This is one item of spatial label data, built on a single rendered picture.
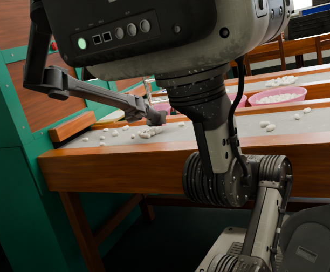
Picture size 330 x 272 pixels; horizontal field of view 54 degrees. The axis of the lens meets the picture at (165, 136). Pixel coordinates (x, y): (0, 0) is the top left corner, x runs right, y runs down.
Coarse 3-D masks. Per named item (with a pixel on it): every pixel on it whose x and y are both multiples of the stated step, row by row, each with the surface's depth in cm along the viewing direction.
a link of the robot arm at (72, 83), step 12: (72, 84) 115; (84, 84) 119; (48, 96) 111; (60, 96) 112; (84, 96) 121; (96, 96) 122; (108, 96) 126; (120, 96) 130; (132, 96) 135; (120, 108) 134; (132, 108) 134; (144, 108) 138
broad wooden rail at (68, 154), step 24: (144, 144) 135; (168, 144) 128; (192, 144) 121; (240, 144) 110; (264, 144) 105; (288, 144) 100; (312, 144) 97; (48, 168) 155; (72, 168) 148; (96, 168) 141; (120, 168) 135; (144, 168) 129; (168, 168) 124; (312, 168) 100; (120, 192) 140; (144, 192) 134; (168, 192) 128; (312, 192) 102
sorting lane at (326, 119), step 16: (288, 112) 137; (320, 112) 127; (112, 128) 183; (144, 128) 167; (160, 128) 160; (176, 128) 154; (192, 128) 148; (240, 128) 132; (256, 128) 128; (288, 128) 119; (304, 128) 116; (320, 128) 112; (80, 144) 169; (96, 144) 162; (112, 144) 155; (128, 144) 149
